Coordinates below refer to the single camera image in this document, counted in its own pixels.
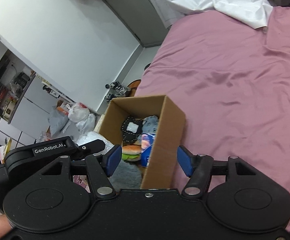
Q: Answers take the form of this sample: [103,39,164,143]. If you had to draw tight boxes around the plush hamburger toy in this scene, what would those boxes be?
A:
[122,145,142,161]

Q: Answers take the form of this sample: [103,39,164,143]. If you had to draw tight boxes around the brown cardboard box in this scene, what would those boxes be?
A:
[99,95,185,189]

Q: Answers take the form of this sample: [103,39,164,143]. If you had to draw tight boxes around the black lace eye mask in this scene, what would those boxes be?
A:
[121,116,143,145]

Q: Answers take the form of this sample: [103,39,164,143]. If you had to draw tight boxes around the blue white tissue pack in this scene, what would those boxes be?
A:
[141,133,156,167]

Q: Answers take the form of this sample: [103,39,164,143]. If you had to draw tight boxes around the small grey-blue plush rag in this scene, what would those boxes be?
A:
[142,115,159,134]

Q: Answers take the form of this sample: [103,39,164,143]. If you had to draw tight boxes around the clear plastic bag of cotton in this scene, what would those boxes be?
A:
[76,131,114,155]

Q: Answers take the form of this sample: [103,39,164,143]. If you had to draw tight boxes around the white plastic bag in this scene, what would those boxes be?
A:
[66,102,96,134]

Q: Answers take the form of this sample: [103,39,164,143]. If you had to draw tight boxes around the grey plastic mailer bag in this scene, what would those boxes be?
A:
[48,108,69,137]

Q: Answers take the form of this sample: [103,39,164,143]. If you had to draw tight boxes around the orange cardboard package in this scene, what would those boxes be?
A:
[56,100,71,115]

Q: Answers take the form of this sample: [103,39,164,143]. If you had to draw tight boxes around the grey white sneakers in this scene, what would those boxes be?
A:
[105,81,131,103]

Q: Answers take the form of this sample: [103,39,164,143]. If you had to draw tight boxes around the pink bed sheet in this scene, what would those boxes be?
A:
[136,7,290,231]

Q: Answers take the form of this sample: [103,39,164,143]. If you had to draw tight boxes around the kitchen shelf with appliances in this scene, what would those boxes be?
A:
[0,50,36,123]

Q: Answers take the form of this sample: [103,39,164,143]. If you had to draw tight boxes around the grey door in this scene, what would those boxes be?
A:
[102,0,168,48]

